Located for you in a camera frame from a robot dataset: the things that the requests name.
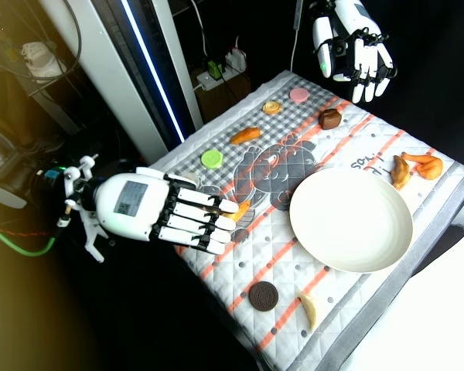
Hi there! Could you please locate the white plug charger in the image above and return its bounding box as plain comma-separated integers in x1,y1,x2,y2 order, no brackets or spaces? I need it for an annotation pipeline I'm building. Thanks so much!
224,48,247,70

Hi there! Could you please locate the orange toy chicken leg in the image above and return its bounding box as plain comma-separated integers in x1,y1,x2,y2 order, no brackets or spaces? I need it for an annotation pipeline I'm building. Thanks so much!
401,151,445,181

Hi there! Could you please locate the green cable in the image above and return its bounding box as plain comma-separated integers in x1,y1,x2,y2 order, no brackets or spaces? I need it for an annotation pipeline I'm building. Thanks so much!
0,218,57,258

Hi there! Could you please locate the grey quilt with bear print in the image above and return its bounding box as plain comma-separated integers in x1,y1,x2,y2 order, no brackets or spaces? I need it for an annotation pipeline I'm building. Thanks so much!
149,69,464,371

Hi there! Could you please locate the orange toy bread roll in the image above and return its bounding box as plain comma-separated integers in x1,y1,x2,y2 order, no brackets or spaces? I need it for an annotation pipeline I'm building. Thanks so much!
230,127,264,146

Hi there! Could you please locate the brown cardboard box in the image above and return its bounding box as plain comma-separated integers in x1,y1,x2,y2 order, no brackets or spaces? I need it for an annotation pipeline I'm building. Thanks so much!
193,73,252,124

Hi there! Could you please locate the pink round toy disc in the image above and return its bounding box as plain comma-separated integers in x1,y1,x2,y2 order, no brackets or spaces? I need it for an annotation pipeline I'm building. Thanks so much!
288,87,309,104

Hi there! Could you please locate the white crumpled object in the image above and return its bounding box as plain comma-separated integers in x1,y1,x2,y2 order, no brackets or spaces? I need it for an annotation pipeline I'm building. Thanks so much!
21,41,69,80

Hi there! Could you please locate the black looped cable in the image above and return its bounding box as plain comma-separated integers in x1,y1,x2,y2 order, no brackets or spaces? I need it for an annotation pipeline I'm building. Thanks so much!
0,0,82,84

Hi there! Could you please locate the white post with blue light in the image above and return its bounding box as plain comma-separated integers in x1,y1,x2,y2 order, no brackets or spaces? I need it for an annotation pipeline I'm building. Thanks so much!
38,0,204,163

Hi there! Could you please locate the white power strip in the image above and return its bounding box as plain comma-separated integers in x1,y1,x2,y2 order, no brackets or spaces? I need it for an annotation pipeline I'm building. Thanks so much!
195,63,248,92

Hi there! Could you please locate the cream round plate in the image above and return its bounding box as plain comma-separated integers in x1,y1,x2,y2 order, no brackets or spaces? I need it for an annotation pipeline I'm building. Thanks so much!
288,166,415,274

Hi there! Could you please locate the white hanging cable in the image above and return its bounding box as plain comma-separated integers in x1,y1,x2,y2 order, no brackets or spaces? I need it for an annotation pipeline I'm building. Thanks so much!
289,0,305,73

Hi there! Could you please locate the dark chocolate sandwich cookie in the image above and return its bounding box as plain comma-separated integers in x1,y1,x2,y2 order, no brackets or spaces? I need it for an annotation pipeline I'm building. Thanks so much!
248,281,280,311

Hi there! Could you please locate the thin white power cable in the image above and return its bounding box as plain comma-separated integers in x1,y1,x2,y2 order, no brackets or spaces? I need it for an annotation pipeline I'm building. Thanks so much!
189,0,212,63

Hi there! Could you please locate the green round toy disc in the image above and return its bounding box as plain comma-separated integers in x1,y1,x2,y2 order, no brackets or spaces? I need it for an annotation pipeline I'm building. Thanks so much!
200,148,224,170

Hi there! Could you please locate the brown toy fried dumpling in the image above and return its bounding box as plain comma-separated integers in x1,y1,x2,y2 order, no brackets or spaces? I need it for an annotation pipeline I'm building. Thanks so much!
390,155,411,191

